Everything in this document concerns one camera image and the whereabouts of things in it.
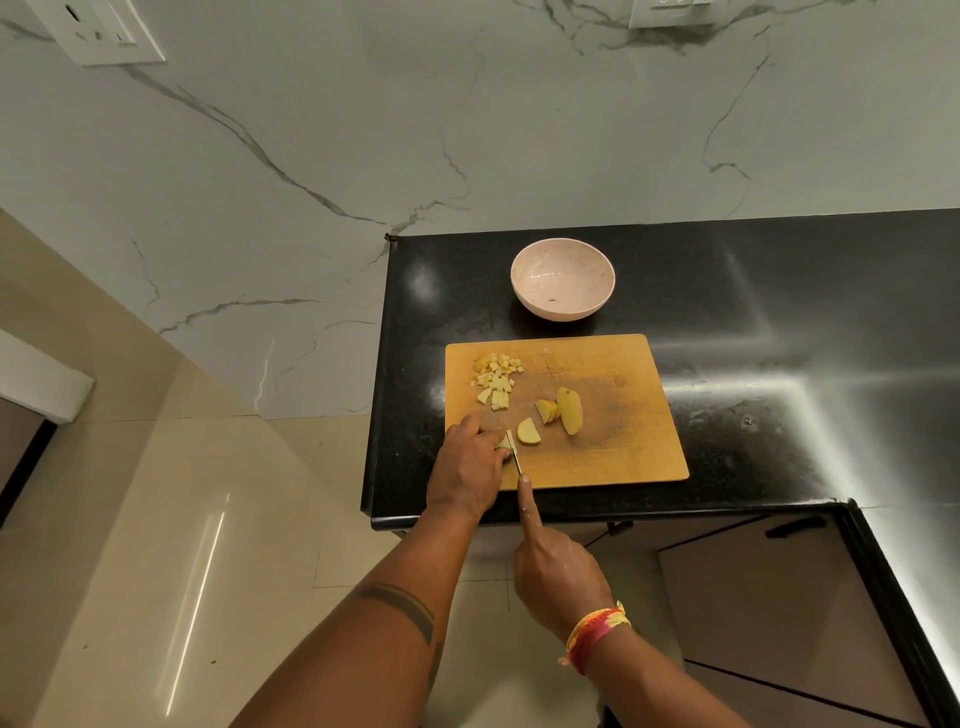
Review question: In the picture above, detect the person's left hand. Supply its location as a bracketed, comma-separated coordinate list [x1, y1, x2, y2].
[425, 413, 513, 524]

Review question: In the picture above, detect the person's right hand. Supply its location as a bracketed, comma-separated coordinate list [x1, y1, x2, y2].
[512, 473, 617, 643]

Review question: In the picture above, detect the pile of diced potato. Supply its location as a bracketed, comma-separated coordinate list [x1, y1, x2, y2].
[470, 352, 526, 413]

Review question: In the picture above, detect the yellow potato half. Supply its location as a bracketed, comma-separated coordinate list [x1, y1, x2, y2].
[555, 386, 585, 438]

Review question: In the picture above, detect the pink speckled bowl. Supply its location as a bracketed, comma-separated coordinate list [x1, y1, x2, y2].
[509, 237, 617, 324]

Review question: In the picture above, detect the person's left forearm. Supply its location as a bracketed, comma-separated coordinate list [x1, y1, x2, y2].
[232, 509, 489, 728]

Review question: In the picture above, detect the wooden cutting board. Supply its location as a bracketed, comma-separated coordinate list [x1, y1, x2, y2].
[443, 333, 691, 493]

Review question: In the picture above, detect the red orange thread bracelet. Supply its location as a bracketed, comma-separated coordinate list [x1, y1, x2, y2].
[557, 601, 633, 677]

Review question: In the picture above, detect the wide white switch socket plate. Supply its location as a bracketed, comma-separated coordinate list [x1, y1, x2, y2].
[24, 0, 167, 67]

